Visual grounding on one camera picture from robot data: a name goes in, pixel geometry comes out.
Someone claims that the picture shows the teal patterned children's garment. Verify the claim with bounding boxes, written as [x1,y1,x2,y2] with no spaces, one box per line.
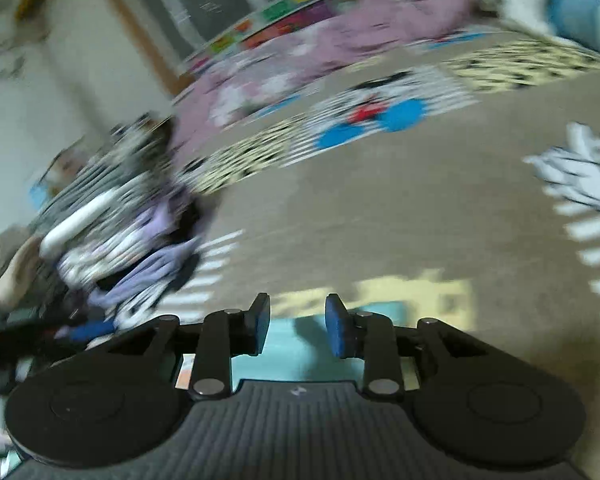
[232,307,363,388]

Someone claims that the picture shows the lavender folded sheet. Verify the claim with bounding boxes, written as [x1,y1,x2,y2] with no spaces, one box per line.
[87,198,202,327]

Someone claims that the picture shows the white patterned folded blanket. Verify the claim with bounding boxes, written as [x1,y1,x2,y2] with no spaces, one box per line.
[57,184,188,289]

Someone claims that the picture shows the brown Mickey Mouse blanket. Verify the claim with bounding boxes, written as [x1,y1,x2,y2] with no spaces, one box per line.
[78,29,600,470]

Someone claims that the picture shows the grey folded blanket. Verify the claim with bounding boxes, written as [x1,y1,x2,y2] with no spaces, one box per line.
[30,115,173,231]

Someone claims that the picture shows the white rolled towel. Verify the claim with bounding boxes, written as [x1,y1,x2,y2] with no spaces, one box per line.
[38,186,121,259]

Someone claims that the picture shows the beige folded blanket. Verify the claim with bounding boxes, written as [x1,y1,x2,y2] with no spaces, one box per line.
[0,236,42,312]

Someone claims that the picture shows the purple floral quilt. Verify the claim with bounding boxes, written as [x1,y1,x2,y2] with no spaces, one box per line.
[171,0,476,167]

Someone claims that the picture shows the striped red pink rolled quilt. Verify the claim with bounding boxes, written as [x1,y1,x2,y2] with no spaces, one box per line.
[547,0,600,52]

